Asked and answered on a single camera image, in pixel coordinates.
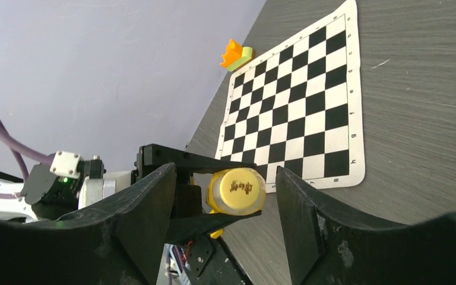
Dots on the yellow bottle cap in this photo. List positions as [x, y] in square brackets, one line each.
[242, 191]

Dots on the yellow juice bottle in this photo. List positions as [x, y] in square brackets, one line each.
[213, 196]

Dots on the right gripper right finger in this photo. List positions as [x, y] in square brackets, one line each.
[330, 242]

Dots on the orange green block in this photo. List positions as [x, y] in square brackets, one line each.
[236, 56]

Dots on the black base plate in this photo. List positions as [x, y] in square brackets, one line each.
[204, 261]

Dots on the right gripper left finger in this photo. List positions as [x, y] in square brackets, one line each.
[118, 240]

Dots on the black white chessboard mat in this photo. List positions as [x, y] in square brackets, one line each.
[299, 106]

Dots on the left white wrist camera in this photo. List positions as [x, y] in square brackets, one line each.
[65, 164]

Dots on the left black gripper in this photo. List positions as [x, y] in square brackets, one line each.
[169, 194]

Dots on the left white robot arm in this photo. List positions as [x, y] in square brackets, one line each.
[44, 195]

